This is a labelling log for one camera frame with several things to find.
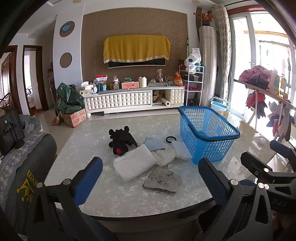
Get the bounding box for white padded television cabinet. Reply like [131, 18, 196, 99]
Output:
[84, 86, 185, 114]

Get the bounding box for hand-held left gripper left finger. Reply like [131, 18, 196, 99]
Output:
[28, 157, 103, 241]

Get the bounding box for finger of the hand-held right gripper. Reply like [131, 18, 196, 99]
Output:
[240, 152, 296, 186]
[270, 140, 296, 167]

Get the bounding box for wooden clothes rack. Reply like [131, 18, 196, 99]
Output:
[233, 79, 296, 130]

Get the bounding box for yellow television cover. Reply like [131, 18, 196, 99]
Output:
[103, 35, 171, 63]

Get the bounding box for white plastic bag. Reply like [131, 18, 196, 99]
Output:
[184, 47, 201, 72]

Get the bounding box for patterned curtain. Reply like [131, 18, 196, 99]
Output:
[212, 3, 232, 105]

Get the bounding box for grey mottled cloth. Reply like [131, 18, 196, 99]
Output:
[142, 165, 181, 193]

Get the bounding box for white wire rack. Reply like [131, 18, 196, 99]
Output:
[184, 65, 204, 107]

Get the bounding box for white fluffy cloth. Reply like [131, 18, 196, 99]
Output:
[151, 148, 176, 167]

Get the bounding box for light blue plastic bin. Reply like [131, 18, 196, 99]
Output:
[210, 97, 229, 112]

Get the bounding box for printed cardboard box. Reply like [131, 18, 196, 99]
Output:
[62, 108, 88, 128]

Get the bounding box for blue plastic basket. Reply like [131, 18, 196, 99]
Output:
[178, 106, 241, 165]

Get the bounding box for black handbag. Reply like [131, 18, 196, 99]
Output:
[0, 109, 25, 156]

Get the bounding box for green plastic bag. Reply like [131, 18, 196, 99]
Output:
[55, 83, 85, 114]

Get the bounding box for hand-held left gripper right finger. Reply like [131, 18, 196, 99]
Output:
[198, 158, 278, 241]

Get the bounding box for pile of pink clothes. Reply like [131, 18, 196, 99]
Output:
[239, 65, 273, 90]

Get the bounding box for grey chair with yellow logo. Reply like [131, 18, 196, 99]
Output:
[0, 132, 57, 232]

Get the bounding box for potted artificial flowers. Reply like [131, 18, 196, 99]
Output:
[196, 11, 214, 26]

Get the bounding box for white standing air conditioner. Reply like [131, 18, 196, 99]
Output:
[199, 26, 219, 107]

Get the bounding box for white textured towel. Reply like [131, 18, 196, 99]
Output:
[113, 144, 156, 182]

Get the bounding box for black plush toy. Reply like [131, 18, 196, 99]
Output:
[109, 126, 138, 156]

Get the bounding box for light blue cloth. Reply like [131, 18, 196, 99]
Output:
[145, 136, 165, 151]

